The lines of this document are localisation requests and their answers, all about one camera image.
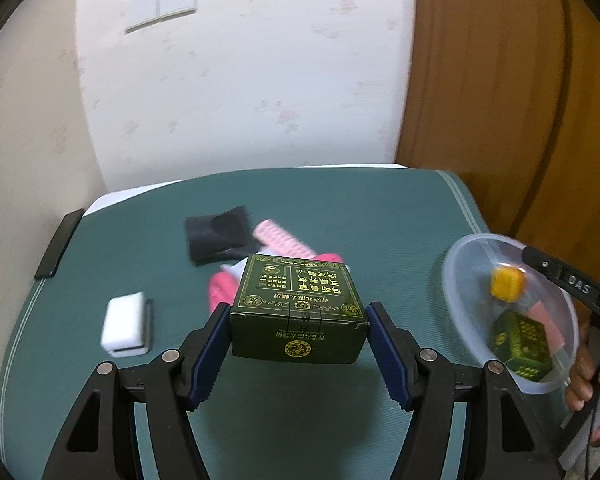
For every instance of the white wall switch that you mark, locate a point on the white wall switch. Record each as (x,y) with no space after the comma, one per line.
(160,5)

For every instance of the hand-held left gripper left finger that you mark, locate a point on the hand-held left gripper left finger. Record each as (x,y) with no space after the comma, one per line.
(211,357)

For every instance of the wooden panel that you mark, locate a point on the wooden panel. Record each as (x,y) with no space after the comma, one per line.
(490,85)

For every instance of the person's right hand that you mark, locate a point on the person's right hand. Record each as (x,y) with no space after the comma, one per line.
(580,382)

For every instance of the white rectangular box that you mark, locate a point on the white rectangular box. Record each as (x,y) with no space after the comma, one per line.
(125,322)

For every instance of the dark green printed box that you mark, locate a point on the dark green printed box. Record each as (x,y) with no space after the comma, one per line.
(300,305)
(522,345)

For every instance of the pink plastic item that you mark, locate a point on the pink plastic item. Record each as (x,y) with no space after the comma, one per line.
(220,287)

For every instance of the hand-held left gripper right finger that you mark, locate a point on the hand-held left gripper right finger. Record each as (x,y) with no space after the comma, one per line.
(391,357)

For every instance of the black phone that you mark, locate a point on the black phone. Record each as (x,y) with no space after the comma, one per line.
(57,247)

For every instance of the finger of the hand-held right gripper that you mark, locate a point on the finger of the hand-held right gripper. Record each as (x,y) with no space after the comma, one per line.
(562,276)

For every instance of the pink ridged block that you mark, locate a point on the pink ridged block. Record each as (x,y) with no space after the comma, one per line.
(285,240)

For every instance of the black rubber cup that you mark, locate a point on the black rubber cup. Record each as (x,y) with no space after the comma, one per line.
(215,235)

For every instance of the green mat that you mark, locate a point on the green mat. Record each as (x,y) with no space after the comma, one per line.
(145,240)

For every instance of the clear plastic bowl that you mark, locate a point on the clear plastic bowl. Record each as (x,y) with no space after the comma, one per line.
(467,300)

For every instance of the yellow cube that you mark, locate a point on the yellow cube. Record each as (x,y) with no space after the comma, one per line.
(507,284)

